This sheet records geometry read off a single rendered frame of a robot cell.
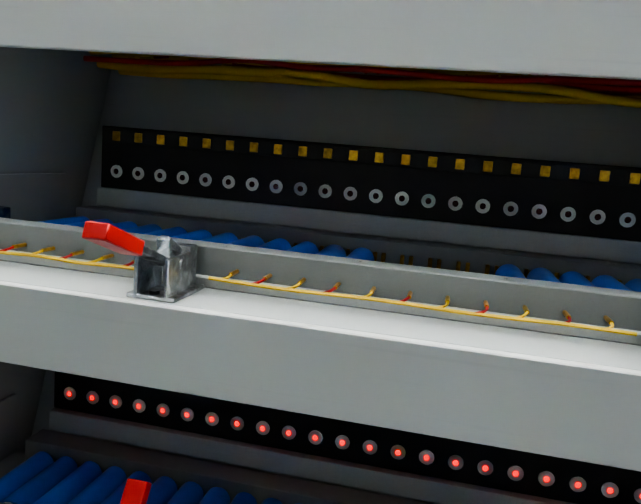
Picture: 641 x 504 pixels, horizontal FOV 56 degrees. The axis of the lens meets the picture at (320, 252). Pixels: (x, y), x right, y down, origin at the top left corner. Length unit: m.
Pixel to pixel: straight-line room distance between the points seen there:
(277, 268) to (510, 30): 0.18
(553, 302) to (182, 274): 0.20
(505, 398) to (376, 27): 0.20
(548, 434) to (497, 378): 0.03
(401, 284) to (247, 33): 0.17
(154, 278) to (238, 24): 0.15
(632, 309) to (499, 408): 0.10
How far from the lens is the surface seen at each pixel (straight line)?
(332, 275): 0.34
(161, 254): 0.33
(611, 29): 0.35
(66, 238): 0.41
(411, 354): 0.29
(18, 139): 0.53
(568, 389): 0.30
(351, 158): 0.48
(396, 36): 0.35
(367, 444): 0.46
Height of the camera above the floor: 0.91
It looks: 9 degrees up
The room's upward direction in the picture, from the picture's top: 8 degrees clockwise
